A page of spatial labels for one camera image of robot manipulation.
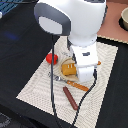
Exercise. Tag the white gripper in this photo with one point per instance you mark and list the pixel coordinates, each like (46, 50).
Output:
(86, 60)

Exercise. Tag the yellow toy bread loaf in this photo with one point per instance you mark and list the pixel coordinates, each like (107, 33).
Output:
(69, 69)

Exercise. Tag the red toy tomato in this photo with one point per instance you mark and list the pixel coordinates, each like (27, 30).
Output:
(50, 58)

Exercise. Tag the brown toy sausage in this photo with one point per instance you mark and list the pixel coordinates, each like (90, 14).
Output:
(70, 98)

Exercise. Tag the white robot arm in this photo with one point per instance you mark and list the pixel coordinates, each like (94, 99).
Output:
(79, 21)

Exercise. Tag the round beige plate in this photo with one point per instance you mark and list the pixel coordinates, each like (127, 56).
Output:
(67, 77)

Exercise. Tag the brown wooden tray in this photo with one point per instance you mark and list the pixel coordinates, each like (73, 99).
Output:
(111, 29)

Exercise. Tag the woven beige placemat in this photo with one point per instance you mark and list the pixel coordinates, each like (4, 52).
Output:
(37, 91)

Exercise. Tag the beige bowl on burner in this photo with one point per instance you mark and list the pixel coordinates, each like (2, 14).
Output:
(124, 16)

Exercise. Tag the fork with wooden handle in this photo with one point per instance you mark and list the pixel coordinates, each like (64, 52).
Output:
(76, 85)

